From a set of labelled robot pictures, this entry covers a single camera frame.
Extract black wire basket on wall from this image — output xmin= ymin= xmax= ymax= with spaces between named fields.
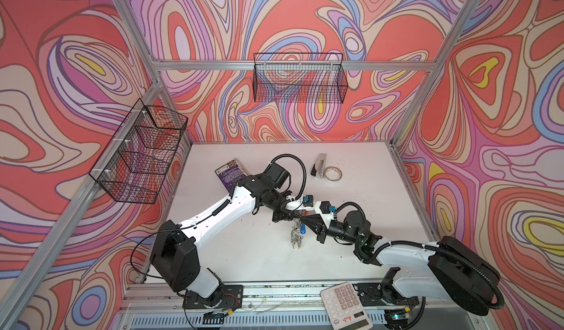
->
xmin=253 ymin=52 xmax=349 ymax=104
xmin=89 ymin=100 xmax=187 ymax=205

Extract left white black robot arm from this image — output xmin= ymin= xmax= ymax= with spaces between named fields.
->
xmin=149 ymin=154 xmax=308 ymax=299

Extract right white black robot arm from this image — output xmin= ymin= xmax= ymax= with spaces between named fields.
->
xmin=300 ymin=201 xmax=505 ymax=316

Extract black wire basket on left wall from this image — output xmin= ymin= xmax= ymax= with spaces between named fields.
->
xmin=89 ymin=100 xmax=187 ymax=205

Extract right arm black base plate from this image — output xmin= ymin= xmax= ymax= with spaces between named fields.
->
xmin=353 ymin=282 xmax=420 ymax=307

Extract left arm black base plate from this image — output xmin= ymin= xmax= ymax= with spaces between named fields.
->
xmin=182 ymin=284 xmax=244 ymax=310

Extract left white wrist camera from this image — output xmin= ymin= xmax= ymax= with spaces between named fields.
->
xmin=285 ymin=195 xmax=315 ymax=211

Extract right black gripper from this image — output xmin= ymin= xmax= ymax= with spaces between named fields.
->
xmin=301 ymin=214 xmax=361 ymax=246

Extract black wire basket on back wall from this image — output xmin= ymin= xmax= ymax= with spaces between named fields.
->
xmin=253 ymin=52 xmax=349 ymax=104

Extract large keyring with coloured keys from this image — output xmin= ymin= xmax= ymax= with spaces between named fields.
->
xmin=290 ymin=218 xmax=306 ymax=249

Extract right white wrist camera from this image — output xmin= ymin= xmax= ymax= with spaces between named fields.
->
xmin=314 ymin=201 xmax=336 ymax=227

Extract clear tape roll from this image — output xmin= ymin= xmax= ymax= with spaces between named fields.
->
xmin=324 ymin=166 xmax=343 ymax=183

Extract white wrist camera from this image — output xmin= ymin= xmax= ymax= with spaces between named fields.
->
xmin=285 ymin=195 xmax=315 ymax=211
xmin=314 ymin=201 xmax=336 ymax=227

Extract white pink calculator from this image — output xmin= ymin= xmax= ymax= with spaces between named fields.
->
xmin=320 ymin=282 xmax=373 ymax=330

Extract silver black stapler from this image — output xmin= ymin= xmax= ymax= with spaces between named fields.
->
xmin=310 ymin=153 xmax=327 ymax=180

